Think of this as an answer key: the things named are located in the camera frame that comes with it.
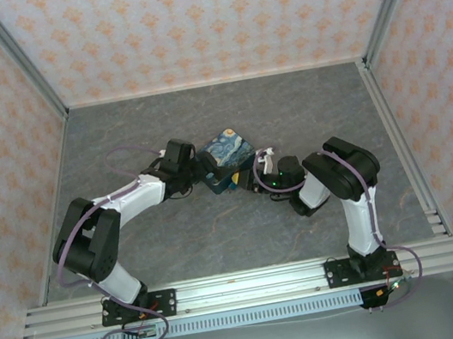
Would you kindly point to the starry night printed box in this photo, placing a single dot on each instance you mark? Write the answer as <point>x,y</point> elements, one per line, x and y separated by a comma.
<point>229,149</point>

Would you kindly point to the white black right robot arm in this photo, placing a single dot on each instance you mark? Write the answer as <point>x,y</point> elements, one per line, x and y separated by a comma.
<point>360,216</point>

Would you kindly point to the grey metal side strip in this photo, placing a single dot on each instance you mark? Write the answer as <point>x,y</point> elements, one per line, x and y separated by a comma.
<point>55,185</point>

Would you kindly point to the small controller circuit board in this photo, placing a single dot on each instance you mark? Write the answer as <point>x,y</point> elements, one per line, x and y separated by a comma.
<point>142,331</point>
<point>396,285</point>

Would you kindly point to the thin aluminium wall rail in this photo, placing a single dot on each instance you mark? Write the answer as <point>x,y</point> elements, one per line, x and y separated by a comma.
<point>212,82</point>

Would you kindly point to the aluminium base rail beam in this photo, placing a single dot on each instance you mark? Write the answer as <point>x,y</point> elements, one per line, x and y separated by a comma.
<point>250,287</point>

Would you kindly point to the aluminium side floor rail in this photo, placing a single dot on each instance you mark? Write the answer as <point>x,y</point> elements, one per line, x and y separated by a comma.
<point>400,140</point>

